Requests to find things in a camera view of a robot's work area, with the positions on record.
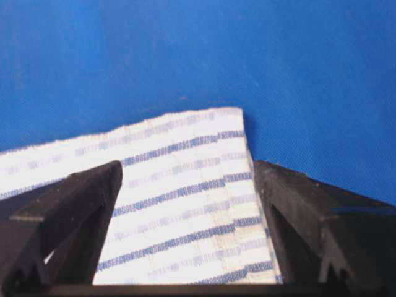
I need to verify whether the blue striped white towel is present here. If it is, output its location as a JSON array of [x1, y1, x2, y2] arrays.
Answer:
[[1, 108, 282, 285]]

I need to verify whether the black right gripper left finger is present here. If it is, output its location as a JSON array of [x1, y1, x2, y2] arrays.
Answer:
[[1, 160, 123, 293]]

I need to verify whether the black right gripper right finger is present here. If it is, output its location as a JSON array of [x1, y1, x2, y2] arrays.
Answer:
[[254, 161, 395, 291]]

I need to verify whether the blue table cloth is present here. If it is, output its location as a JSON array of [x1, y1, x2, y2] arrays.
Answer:
[[1, 1, 395, 204]]

